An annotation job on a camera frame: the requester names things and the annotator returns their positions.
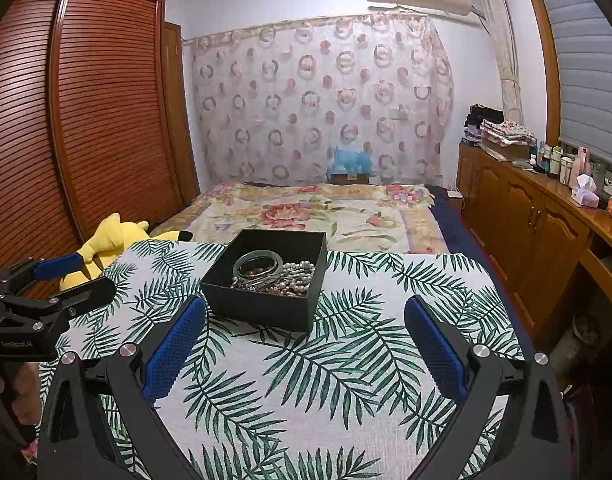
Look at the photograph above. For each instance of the green leaf print cloth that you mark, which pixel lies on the green leaf print cloth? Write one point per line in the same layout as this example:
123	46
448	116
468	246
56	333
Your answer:
311	385

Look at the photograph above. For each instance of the tied beige curtain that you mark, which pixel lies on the tied beige curtain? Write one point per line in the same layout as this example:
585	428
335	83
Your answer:
503	50

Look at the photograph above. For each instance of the person's left hand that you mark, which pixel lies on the person's left hand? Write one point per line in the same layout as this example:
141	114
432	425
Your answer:
28	395

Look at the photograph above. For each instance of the black jewelry box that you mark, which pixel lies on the black jewelry box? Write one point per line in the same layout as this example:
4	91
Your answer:
261	310

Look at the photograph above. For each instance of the wooden window frame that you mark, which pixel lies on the wooden window frame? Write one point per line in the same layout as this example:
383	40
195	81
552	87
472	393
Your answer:
546	60

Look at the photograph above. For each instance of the white power adapter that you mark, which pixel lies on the white power adapter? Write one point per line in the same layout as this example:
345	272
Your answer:
454	194

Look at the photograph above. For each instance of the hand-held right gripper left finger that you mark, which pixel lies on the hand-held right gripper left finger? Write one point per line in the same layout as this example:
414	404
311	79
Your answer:
176	345

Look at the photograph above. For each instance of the yellow plush toy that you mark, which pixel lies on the yellow plush toy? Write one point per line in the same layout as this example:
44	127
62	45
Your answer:
111	240

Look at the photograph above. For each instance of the sheer circle pattern curtain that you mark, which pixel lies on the sheer circle pattern curtain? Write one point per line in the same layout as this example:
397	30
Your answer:
311	100

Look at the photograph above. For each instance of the small brown box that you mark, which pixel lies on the small brown box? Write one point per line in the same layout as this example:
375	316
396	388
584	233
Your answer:
348	179

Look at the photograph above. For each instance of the wooden slatted wardrobe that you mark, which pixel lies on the wooden slatted wardrobe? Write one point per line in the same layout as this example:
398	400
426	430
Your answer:
86	135

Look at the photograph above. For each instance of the floral bedspread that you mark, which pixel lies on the floral bedspread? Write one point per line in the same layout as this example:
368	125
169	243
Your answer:
296	215

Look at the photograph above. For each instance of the dark folded clothes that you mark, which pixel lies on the dark folded clothes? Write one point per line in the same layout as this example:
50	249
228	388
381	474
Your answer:
478	120

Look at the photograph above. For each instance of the pink tissue box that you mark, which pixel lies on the pink tissue box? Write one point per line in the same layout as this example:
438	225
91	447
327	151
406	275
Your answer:
585	195

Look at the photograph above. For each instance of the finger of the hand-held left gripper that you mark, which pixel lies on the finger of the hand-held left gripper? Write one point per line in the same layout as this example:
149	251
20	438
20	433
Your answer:
93	292
58	266

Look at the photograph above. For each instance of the row of cosmetic bottles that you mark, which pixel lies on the row of cosmetic bottles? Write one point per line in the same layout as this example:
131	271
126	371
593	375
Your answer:
553	162

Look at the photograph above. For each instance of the grey window blind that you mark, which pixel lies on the grey window blind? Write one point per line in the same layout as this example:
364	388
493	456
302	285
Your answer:
586	60

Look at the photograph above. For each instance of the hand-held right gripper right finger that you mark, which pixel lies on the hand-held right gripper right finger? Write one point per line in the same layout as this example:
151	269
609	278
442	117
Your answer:
436	350

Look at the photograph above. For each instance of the blue plush toy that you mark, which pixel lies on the blue plush toy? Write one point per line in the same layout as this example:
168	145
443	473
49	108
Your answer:
348	160

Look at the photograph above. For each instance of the pale jade bangle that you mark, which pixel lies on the pale jade bangle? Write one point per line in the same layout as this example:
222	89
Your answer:
258	255

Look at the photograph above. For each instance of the grey waste bin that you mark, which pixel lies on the grey waste bin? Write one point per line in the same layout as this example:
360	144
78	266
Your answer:
571	350

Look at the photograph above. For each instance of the wooden sideboard cabinet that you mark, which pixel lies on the wooden sideboard cabinet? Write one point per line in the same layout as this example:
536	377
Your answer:
526	230

